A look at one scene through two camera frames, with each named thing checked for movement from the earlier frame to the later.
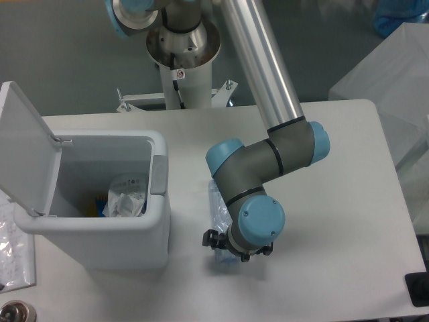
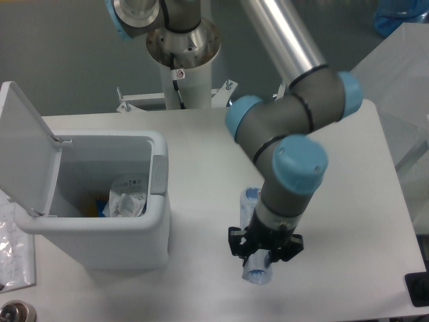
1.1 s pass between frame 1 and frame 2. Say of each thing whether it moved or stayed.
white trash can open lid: stayed
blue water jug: stayed
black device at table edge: stayed
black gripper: moved
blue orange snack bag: stayed
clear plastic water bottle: moved
